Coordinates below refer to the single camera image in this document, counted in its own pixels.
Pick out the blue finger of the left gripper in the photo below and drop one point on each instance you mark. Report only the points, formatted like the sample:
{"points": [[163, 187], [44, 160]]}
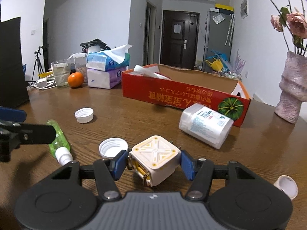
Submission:
{"points": [[12, 115]]}

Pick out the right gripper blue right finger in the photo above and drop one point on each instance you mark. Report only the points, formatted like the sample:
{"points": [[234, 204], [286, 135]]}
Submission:
{"points": [[189, 165]]}

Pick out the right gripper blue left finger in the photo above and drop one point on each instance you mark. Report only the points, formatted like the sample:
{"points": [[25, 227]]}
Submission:
{"points": [[118, 165]]}

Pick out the white cube power adapter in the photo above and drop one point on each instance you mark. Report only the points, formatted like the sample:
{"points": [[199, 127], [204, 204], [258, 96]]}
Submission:
{"points": [[154, 160]]}

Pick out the white cap near cube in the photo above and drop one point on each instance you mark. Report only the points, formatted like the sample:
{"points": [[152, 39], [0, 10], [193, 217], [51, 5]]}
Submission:
{"points": [[111, 147]]}

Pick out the black monitor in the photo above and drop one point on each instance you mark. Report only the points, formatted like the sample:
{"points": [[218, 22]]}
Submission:
{"points": [[13, 89]]}

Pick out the large white pill bottle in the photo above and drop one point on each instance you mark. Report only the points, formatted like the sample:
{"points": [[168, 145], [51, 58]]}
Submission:
{"points": [[205, 124]]}

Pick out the green spray bottle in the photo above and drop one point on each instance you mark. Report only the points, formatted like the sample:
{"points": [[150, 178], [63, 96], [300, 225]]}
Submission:
{"points": [[59, 148]]}

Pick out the white cap near box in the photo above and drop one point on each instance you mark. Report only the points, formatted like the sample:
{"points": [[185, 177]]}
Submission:
{"points": [[84, 115]]}

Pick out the clear plastic cup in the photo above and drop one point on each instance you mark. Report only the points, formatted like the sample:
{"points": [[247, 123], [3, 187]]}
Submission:
{"points": [[61, 71]]}

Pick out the orange fruit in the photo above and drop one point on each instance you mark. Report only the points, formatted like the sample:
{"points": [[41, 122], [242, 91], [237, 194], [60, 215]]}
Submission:
{"points": [[75, 80]]}

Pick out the orange cardboard box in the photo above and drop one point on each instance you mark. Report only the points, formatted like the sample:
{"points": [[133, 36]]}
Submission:
{"points": [[187, 87]]}

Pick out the clear food container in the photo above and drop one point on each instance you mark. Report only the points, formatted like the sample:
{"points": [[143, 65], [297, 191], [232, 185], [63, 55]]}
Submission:
{"points": [[79, 60]]}

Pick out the small white cup cap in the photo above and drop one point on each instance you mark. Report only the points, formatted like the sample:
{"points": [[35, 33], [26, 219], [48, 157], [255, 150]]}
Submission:
{"points": [[287, 185]]}

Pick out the yellow bag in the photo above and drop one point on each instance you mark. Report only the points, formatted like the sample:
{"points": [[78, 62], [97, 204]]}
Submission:
{"points": [[216, 65]]}

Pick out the blue tissue pack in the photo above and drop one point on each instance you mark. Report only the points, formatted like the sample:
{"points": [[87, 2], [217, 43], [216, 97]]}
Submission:
{"points": [[107, 60]]}

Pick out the purple hangers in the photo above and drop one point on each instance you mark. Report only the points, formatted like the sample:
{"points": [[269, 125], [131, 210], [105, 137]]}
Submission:
{"points": [[238, 64]]}

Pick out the pink textured vase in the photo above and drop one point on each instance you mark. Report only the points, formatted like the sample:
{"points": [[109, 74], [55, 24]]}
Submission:
{"points": [[293, 88]]}

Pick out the dark entrance door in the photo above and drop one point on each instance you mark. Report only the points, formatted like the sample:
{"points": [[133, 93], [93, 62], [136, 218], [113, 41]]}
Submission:
{"points": [[179, 38]]}

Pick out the grey refrigerator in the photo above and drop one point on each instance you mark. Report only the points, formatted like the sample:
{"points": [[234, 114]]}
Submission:
{"points": [[218, 37]]}

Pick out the dried pink roses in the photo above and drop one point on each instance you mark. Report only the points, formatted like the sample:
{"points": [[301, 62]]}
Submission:
{"points": [[290, 18]]}

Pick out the white charger with cable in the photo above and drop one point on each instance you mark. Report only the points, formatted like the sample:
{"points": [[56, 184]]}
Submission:
{"points": [[45, 83]]}

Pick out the camera tripod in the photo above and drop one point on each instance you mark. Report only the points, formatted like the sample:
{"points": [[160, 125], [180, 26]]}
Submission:
{"points": [[37, 64]]}

